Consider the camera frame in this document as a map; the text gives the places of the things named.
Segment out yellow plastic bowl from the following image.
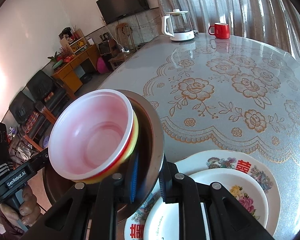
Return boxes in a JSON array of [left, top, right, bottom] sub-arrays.
[[74, 111, 139, 184]]

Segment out white plate pink roses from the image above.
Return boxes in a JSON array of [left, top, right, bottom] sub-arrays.
[[143, 168, 269, 239]]

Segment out white glass electric kettle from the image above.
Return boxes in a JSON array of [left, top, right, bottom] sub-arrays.
[[161, 9, 194, 42]]

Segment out person's left hand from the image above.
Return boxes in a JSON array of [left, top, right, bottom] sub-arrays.
[[0, 185, 43, 228]]

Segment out red ceramic mug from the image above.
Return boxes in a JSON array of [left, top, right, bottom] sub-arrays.
[[208, 23, 230, 40]]

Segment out pink bag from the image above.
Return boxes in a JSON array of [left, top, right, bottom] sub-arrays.
[[96, 57, 109, 74]]

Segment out large stainless steel bowl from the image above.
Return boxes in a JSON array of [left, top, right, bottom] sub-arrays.
[[43, 89, 164, 223]]

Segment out wooden desk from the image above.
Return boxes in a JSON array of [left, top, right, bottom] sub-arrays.
[[52, 44, 101, 94]]

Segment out red plastic bowl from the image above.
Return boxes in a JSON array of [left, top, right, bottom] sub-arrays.
[[48, 89, 134, 181]]

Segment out wooden chair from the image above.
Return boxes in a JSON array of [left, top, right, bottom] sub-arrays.
[[109, 23, 137, 70]]

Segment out black wall television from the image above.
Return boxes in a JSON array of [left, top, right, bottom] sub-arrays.
[[96, 0, 150, 24]]

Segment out wooden shelf with items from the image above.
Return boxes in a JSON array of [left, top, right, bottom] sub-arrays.
[[59, 27, 89, 55]]

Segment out grey sheer curtain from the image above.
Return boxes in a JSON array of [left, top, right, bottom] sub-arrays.
[[158, 0, 300, 63]]

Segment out white plate red characters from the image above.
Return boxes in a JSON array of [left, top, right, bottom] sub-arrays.
[[123, 150, 281, 239]]

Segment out black armchair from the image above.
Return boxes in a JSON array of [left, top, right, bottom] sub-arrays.
[[26, 70, 69, 113], [9, 91, 50, 141]]

